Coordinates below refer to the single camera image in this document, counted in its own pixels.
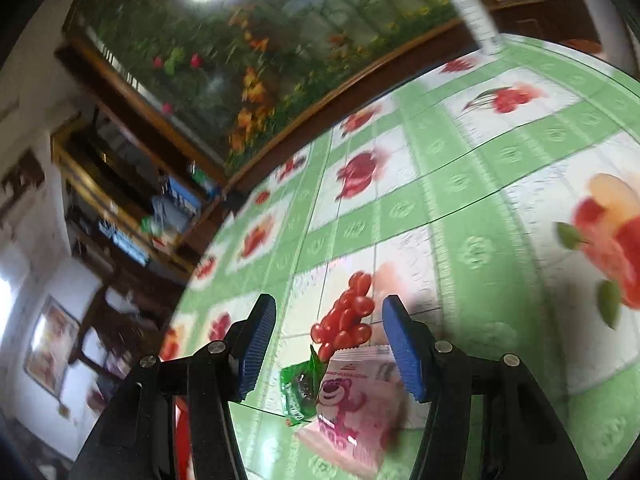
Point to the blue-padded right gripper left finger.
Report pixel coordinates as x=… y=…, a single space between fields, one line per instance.
x=247 y=342

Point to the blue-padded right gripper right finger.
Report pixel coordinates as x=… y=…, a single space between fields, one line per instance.
x=420 y=365

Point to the green candy packet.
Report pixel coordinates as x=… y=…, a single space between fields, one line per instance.
x=299 y=388

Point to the pink Lotso bear packet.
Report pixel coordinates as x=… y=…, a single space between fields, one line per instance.
x=358 y=409

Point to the red snack packet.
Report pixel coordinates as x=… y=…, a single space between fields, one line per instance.
x=182 y=441

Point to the blue thermos jug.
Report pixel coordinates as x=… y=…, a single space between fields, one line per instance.
x=181 y=196

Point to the framed landscape painting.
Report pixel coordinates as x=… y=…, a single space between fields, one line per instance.
x=49 y=349

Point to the flower glass display cabinet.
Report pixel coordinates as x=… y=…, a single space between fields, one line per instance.
x=238 y=86

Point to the white spray bottle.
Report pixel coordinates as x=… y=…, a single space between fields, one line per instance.
x=480 y=24

